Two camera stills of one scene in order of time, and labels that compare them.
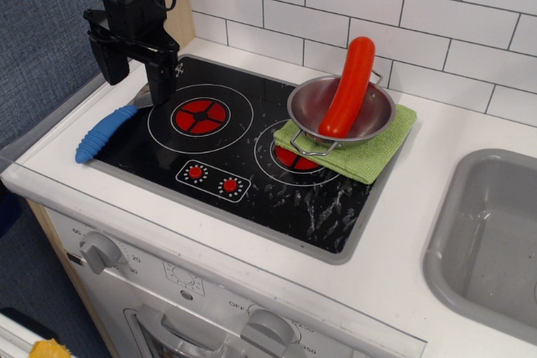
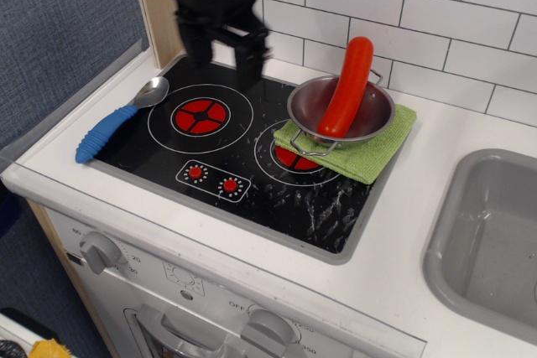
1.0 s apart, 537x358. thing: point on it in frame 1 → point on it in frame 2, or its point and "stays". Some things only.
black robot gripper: [131, 20] → [221, 7]
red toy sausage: [354, 90] stays
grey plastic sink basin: [481, 252] stays
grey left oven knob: [99, 251] stays
